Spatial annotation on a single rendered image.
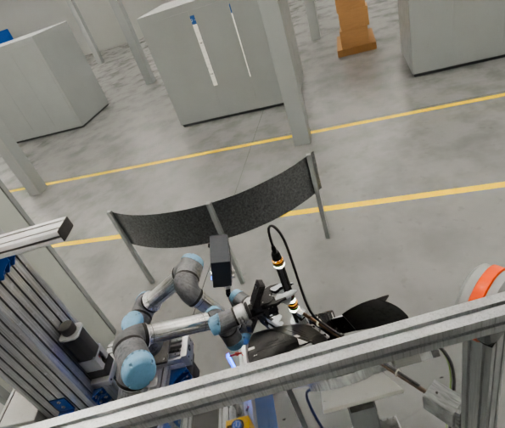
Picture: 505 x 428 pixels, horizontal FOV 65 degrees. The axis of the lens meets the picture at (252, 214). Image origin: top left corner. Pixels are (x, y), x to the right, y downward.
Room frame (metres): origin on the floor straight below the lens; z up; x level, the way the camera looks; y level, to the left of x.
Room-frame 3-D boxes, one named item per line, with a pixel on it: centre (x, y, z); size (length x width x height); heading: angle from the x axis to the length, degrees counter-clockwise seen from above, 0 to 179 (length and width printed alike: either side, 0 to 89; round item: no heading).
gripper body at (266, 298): (1.10, 0.09, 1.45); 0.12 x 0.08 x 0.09; 95
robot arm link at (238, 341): (1.10, 0.25, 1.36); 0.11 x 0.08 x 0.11; 21
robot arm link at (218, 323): (1.09, 0.25, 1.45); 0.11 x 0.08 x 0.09; 95
